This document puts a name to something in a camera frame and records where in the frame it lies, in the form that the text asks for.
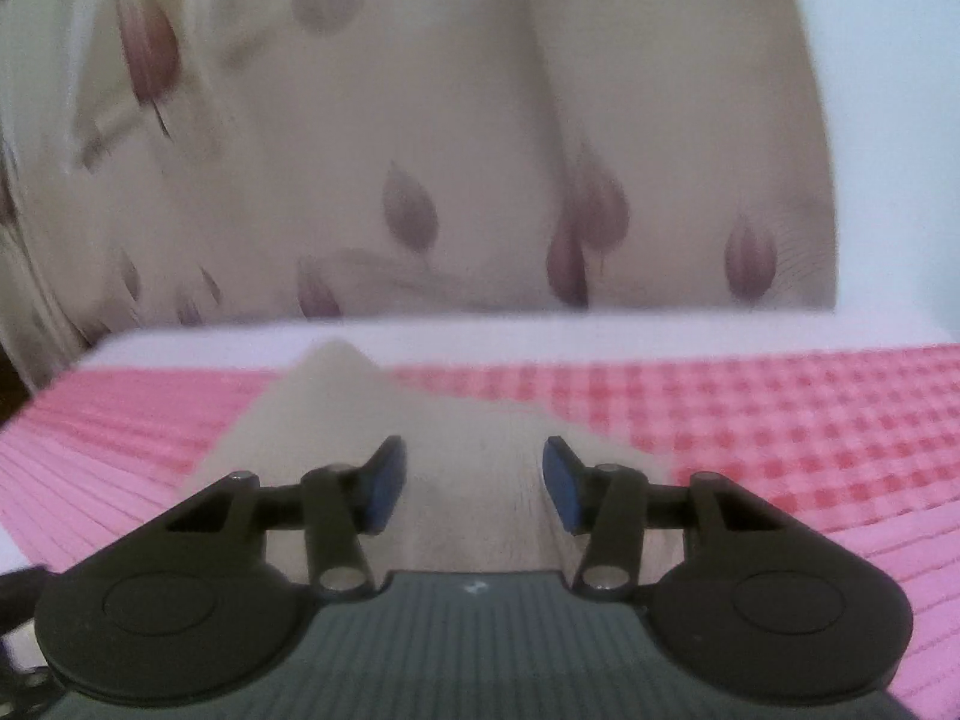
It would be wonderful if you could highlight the small beige cloth garment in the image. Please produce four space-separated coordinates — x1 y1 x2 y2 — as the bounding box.
179 341 672 578

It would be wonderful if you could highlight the beige leaf-print curtain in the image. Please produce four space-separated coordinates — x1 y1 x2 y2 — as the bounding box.
2 0 836 388

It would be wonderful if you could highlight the pink checked bed sheet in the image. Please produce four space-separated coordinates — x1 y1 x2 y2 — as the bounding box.
2 344 958 718

